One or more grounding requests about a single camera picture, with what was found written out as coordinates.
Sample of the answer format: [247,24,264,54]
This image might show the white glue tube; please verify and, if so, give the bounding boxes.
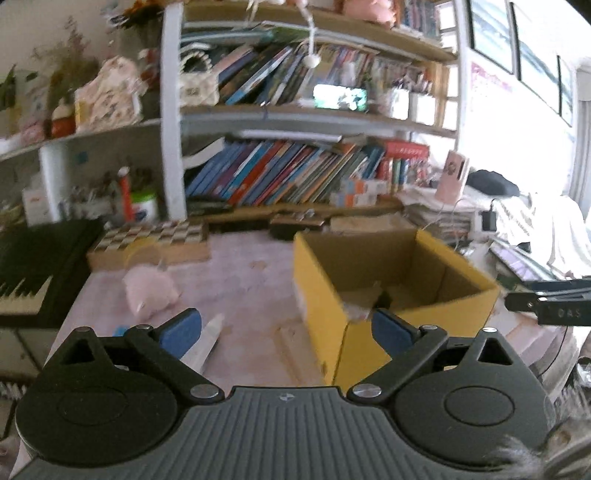
[180,314,225,374]

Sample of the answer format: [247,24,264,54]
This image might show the pink plush pig toy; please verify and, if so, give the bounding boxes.
[122,264,180,320]

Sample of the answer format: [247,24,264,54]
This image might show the black binder clip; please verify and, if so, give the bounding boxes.
[373,286,393,310]

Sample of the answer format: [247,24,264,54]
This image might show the yellow cardboard box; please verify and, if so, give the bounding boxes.
[294,229,499,390]

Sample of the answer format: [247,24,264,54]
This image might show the wooden chess board box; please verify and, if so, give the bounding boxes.
[87,221,211,271]

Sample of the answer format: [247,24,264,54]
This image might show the pink checkered tablecloth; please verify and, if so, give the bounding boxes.
[8,230,569,476]

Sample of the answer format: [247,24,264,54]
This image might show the beige star place mat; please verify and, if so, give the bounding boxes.
[273,320,325,387]

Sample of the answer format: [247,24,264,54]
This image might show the black power adapter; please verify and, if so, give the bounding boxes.
[481,209,497,232]

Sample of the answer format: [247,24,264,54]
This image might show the white green-lid jar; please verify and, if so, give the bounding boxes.
[131,190,159,224]

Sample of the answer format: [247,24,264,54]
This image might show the black Yamaha keyboard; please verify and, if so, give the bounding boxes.
[1,220,104,329]

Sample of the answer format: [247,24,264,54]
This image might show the orange white box stack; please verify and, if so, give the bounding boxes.
[329,179,390,208]

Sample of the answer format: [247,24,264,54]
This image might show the pink rectangular device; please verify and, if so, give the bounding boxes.
[435,151,469,205]

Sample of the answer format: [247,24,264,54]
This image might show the red round doll jar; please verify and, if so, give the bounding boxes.
[51,98,76,139]

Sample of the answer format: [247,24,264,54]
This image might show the pink floral ornament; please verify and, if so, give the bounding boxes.
[74,56,146,133]

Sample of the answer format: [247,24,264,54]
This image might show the white bookshelf unit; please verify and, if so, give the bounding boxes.
[0,0,463,227]

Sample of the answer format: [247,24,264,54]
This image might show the white quilted pearl handbag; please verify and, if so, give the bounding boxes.
[178,50,219,108]

